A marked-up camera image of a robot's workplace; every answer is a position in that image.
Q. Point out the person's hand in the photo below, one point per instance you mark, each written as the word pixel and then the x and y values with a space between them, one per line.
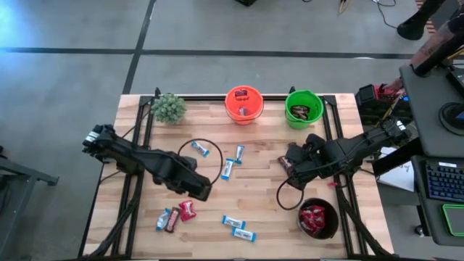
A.
pixel 395 85

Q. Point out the white paper sheet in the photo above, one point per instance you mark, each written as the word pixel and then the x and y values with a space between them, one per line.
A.
pixel 398 174

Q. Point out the black table clamp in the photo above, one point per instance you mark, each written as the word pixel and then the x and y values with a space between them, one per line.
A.
pixel 157 92
pixel 291 90

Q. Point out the backlit black keyboard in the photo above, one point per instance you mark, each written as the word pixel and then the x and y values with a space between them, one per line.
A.
pixel 444 181

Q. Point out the small red tag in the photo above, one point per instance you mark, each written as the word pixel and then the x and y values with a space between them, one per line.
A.
pixel 331 184

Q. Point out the green plastic bucket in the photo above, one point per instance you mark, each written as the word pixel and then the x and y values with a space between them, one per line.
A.
pixel 315 99

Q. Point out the white blue hershey's bar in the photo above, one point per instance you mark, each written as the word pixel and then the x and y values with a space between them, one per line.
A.
pixel 239 154
pixel 244 235
pixel 243 111
pixel 233 222
pixel 162 219
pixel 200 148
pixel 227 169

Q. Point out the dark round bowl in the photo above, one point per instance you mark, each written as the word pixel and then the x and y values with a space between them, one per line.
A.
pixel 331 221

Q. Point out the person's leg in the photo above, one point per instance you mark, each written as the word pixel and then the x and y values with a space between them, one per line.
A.
pixel 413 27

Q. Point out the orange plastic bucket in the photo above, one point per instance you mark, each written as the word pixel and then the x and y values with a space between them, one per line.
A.
pixel 232 105

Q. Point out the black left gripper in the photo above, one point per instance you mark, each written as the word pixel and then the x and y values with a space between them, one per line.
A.
pixel 179 175

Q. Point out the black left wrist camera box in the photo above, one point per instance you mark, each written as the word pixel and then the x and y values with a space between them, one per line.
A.
pixel 203 191

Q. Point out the black headphones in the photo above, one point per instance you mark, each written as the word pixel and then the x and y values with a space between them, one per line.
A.
pixel 451 116

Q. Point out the black electronics box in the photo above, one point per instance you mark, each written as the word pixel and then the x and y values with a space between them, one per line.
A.
pixel 368 96

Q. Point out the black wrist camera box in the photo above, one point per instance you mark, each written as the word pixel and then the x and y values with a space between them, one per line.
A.
pixel 295 153
pixel 203 191

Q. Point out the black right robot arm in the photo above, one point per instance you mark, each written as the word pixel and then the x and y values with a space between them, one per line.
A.
pixel 362 145

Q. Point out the dark grey desk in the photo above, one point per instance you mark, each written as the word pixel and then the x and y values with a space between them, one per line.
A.
pixel 420 217

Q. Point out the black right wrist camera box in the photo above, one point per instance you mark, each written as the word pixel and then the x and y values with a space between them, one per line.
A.
pixel 295 153

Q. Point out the red skittles candy pack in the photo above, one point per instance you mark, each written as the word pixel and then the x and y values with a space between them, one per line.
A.
pixel 187 210
pixel 314 211
pixel 311 221
pixel 308 229

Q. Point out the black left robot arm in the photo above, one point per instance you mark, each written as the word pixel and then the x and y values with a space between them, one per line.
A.
pixel 127 154

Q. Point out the brown snickers candy bar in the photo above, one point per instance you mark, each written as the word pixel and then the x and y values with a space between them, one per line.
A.
pixel 284 162
pixel 300 116
pixel 300 109
pixel 173 219

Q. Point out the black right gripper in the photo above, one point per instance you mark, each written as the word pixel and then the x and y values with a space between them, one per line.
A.
pixel 314 159

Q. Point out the black pad green edge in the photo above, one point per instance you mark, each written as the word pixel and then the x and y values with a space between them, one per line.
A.
pixel 455 219

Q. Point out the black desk leg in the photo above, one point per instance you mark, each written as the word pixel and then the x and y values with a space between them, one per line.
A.
pixel 397 159

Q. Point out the potted artificial green plant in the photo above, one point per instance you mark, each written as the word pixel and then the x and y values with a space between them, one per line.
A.
pixel 167 108

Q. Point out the person's forearm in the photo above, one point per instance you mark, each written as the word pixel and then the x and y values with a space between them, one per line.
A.
pixel 433 41

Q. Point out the grey metal stand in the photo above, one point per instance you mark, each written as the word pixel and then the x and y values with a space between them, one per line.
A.
pixel 36 175

